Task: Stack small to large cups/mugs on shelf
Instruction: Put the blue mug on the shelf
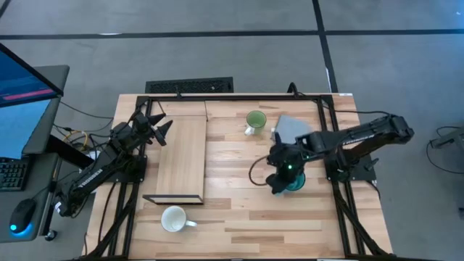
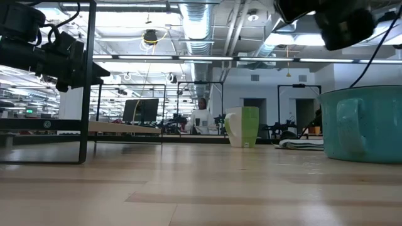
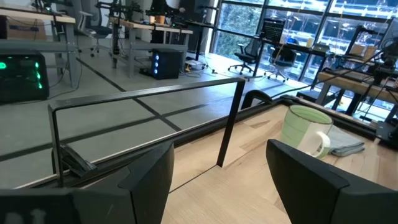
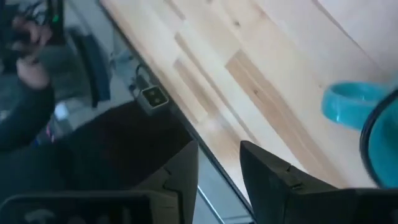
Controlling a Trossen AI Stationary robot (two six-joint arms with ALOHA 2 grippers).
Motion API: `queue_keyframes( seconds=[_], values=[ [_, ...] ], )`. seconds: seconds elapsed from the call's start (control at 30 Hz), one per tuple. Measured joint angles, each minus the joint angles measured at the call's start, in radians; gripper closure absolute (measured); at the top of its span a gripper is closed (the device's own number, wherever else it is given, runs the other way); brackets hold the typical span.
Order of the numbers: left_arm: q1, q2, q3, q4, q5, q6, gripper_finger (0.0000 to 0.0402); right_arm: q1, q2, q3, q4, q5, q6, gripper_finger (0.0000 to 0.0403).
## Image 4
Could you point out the person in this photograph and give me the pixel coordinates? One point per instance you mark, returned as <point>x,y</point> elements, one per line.
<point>25,118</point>

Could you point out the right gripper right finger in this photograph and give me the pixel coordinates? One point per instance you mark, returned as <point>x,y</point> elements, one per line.
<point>280,193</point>

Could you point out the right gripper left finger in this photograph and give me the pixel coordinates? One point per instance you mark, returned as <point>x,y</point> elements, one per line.
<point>180,180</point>

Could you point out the grey power socket box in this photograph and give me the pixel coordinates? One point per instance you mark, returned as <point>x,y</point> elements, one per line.
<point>153,99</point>

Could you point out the teal ceramic mug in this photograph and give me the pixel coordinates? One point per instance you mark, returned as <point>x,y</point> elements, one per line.
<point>351,105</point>

